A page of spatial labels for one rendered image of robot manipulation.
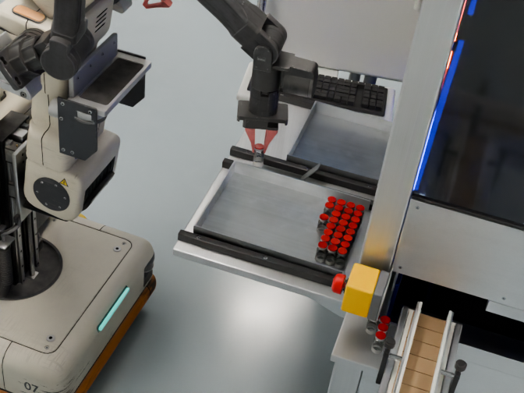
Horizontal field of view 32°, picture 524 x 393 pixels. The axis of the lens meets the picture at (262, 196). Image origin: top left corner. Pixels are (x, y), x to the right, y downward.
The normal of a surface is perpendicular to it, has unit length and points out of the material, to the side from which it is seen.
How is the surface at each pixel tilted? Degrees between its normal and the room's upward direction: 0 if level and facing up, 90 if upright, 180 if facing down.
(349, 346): 0
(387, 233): 90
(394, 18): 90
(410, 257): 90
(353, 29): 90
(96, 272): 0
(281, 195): 0
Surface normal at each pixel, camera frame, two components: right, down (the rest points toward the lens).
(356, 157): 0.11, -0.76
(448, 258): -0.31, 0.58
